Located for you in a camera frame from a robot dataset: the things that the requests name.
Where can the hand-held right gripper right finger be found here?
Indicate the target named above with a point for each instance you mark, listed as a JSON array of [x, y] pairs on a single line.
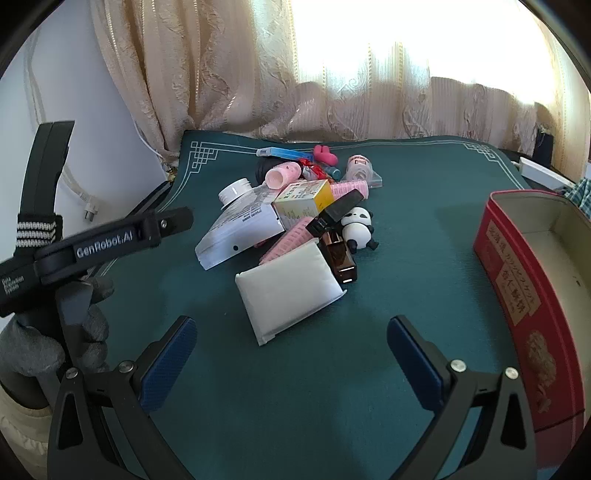
[[415, 364]]

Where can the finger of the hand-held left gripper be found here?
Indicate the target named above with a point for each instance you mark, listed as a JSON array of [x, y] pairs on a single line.
[[150, 201], [171, 224]]

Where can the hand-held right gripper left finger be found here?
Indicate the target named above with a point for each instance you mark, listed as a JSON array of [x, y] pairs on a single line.
[[168, 364]]

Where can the white drink carton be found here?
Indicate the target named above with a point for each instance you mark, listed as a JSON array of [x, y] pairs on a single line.
[[235, 226]]

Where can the black round object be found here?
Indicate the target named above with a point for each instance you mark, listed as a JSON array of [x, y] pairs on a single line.
[[263, 167]]

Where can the pink hair roller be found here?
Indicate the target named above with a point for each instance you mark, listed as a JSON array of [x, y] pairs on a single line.
[[339, 187], [298, 228], [282, 174], [277, 253]]

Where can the red tin container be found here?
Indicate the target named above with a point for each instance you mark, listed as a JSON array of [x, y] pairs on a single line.
[[508, 286]]

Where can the copper perfume bottle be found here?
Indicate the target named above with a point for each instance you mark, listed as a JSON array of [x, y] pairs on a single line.
[[339, 258]]

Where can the yellow and white box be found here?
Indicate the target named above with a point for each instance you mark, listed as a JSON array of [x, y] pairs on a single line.
[[300, 203]]

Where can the white tissue pack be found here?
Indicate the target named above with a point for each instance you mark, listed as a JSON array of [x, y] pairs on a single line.
[[286, 295]]

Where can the red snack packet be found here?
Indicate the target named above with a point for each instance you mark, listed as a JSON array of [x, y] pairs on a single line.
[[310, 170]]

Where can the panda figurine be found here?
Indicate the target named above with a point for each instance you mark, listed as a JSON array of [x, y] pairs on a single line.
[[358, 226]]

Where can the pink bent foam toy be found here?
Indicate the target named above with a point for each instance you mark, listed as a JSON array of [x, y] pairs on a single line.
[[325, 154]]

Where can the small blue tube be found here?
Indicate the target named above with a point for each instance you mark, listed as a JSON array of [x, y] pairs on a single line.
[[333, 173]]

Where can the small red label bottle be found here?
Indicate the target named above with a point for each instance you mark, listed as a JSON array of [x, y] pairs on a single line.
[[360, 168]]

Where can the person's left forearm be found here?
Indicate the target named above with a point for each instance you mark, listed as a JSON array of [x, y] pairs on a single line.
[[18, 429]]

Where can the person's left hand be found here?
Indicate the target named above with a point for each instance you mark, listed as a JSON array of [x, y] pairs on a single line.
[[94, 332]]

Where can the green mat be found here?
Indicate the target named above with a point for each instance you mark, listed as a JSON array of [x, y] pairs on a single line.
[[300, 397]]

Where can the white power strip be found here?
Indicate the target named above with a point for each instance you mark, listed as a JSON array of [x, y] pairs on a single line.
[[540, 173]]

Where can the plaid cloth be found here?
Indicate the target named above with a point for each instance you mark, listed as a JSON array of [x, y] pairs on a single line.
[[579, 194]]

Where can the cream sheer curtain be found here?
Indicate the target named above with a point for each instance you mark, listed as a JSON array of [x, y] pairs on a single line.
[[415, 106]]

